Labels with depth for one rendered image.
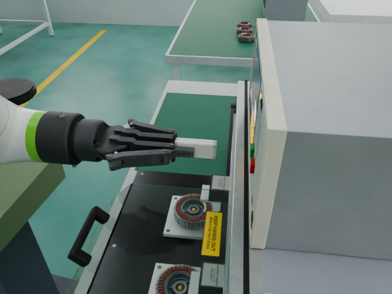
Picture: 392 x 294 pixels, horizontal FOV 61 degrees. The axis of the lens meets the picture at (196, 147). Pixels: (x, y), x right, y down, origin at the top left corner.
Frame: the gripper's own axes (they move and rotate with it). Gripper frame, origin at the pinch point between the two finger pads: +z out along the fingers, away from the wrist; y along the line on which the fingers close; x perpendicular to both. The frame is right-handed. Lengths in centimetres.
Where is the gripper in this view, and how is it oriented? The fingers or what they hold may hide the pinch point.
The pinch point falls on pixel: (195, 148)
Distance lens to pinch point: 57.0
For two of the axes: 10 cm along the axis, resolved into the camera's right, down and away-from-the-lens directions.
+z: 9.9, 0.8, -0.9
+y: -1.2, 5.8, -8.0
